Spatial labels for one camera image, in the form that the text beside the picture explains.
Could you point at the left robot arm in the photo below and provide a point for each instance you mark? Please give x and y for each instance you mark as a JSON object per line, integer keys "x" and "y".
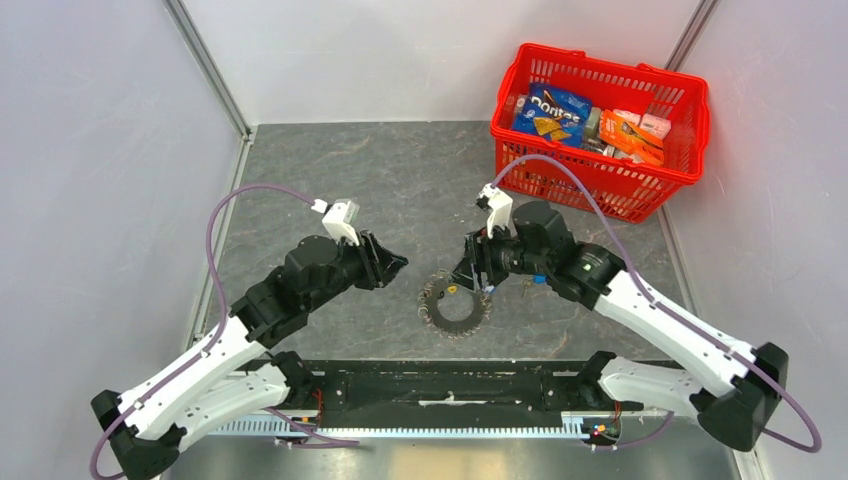
{"x": 149, "y": 426}

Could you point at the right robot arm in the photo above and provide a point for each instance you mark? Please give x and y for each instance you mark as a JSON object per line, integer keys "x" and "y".
{"x": 727, "y": 385}

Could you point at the blue-headed key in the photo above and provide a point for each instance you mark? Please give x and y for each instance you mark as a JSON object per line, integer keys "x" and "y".
{"x": 534, "y": 280}

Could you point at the orange snack box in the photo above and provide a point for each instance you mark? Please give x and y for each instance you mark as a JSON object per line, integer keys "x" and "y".
{"x": 627, "y": 137}

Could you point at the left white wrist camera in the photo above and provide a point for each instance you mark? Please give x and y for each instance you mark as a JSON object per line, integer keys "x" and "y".
{"x": 337, "y": 219}

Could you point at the pink small box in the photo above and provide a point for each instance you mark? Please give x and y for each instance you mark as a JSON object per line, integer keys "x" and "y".
{"x": 657, "y": 126}

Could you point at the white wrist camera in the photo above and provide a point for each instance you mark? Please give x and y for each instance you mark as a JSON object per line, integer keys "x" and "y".
{"x": 498, "y": 205}
{"x": 337, "y": 219}

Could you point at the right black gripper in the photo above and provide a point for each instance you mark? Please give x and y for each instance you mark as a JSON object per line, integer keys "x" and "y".
{"x": 478, "y": 257}

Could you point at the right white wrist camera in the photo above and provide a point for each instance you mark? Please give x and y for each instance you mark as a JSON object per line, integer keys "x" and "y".
{"x": 498, "y": 205}

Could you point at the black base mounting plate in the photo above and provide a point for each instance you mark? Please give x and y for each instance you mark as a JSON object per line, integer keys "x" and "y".
{"x": 445, "y": 393}

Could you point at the red plastic shopping basket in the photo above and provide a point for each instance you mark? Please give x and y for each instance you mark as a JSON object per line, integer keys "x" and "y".
{"x": 622, "y": 185}

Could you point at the blue Doritos bag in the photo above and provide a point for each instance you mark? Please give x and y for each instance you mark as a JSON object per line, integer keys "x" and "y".
{"x": 553, "y": 114}

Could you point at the round keyring disc with keys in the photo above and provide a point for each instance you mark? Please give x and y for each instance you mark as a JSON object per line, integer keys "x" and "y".
{"x": 449, "y": 309}

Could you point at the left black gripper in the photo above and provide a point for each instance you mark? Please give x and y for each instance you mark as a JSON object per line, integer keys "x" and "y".
{"x": 380, "y": 265}

